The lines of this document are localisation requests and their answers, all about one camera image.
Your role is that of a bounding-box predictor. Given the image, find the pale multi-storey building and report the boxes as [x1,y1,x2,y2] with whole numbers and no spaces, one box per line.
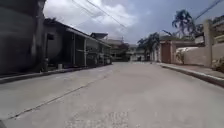
[105,38,132,62]

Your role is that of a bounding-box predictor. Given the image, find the grey concrete road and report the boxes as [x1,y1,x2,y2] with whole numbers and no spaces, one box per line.
[0,61,224,128]

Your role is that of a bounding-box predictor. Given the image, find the dark green trees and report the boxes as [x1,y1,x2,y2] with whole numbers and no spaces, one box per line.
[136,32,161,56]

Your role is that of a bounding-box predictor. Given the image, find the red metal gate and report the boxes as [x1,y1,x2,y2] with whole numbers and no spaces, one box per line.
[161,42,172,64]

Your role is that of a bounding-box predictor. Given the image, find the dark house with slatted front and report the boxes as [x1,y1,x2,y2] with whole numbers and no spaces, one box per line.
[41,18,113,70]

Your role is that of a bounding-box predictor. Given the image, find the tall palm tree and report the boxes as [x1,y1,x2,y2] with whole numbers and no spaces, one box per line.
[171,9,198,38]

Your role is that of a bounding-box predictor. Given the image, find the pale raised pavement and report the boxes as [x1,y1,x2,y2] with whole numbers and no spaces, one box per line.
[156,62,224,89]

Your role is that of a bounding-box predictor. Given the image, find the dark narrow pavement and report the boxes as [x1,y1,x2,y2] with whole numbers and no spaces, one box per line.
[0,64,111,85]

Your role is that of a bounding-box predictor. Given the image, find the dark curved building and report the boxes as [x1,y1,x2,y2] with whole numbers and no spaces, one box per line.
[0,0,48,76]

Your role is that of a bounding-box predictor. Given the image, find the overhead wires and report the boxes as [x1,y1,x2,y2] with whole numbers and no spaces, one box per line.
[71,0,224,30]

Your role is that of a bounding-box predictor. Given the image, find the pale boundary wall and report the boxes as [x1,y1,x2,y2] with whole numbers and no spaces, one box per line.
[174,19,224,68]

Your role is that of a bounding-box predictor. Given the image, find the building behind pale wall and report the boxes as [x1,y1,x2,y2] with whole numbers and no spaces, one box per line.
[194,14,224,46]

